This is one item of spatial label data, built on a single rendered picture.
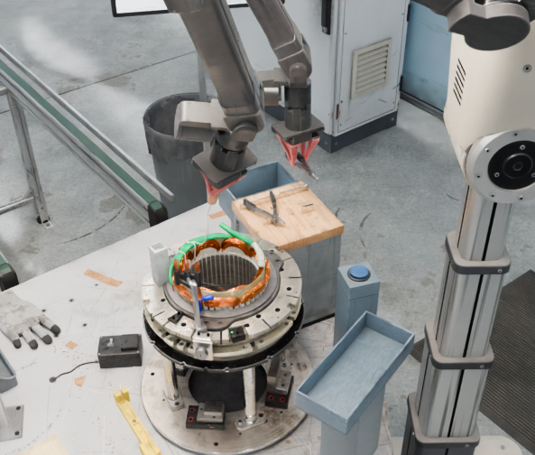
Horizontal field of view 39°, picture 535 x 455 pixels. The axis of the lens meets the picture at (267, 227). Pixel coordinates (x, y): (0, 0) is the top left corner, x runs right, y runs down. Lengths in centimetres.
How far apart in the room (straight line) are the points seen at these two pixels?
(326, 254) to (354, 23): 210
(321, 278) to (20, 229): 209
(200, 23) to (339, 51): 275
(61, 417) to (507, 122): 111
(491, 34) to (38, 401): 126
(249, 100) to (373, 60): 279
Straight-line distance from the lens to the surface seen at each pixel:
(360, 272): 162
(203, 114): 120
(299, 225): 170
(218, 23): 96
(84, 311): 196
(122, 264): 208
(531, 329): 309
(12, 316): 197
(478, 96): 121
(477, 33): 96
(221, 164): 128
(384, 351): 149
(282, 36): 151
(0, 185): 396
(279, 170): 192
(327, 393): 141
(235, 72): 105
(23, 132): 339
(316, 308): 184
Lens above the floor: 210
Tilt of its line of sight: 38 degrees down
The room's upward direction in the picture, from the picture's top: 1 degrees counter-clockwise
